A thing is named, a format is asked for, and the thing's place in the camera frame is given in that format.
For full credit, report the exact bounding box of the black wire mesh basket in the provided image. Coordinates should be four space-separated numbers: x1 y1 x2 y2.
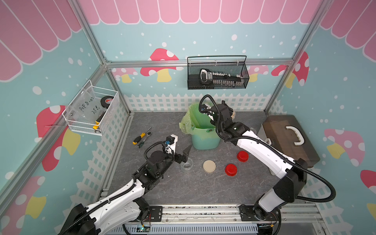
187 55 249 90

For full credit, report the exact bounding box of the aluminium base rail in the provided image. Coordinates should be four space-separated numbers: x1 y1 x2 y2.
109 204 326 235

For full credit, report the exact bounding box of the black tape roll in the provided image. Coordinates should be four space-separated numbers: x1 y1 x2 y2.
100 96 114 109

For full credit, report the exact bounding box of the brown lidded tool box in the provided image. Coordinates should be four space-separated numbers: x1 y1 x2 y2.
257 115 320 169

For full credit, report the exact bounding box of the peanut jar red lid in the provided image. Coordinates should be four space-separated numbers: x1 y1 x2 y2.
230 110 236 120
250 127 257 135

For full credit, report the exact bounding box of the peanut jar beige lid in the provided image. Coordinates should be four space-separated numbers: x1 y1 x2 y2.
180 158 194 172

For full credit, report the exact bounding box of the green trash bin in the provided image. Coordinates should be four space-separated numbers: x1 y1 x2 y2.
191 124 221 150

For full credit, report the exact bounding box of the yellow black screwdriver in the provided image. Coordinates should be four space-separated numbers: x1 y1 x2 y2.
132 127 151 145

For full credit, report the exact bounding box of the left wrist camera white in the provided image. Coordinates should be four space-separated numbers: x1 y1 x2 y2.
164 134 178 154

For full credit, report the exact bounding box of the clear wall bin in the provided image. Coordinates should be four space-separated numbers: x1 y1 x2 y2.
62 80 121 136

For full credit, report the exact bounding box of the socket wrench set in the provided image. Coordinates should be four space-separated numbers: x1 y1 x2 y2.
199 69 244 88

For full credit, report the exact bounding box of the yellow utility knife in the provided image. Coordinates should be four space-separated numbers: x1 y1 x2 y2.
93 112 105 130

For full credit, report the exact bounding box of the green plastic bin liner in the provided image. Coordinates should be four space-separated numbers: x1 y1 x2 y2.
179 103 215 139

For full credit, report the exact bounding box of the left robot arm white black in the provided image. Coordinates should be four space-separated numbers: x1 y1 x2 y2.
59 136 192 235

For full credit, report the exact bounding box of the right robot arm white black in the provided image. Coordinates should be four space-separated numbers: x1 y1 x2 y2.
199 95 336 221

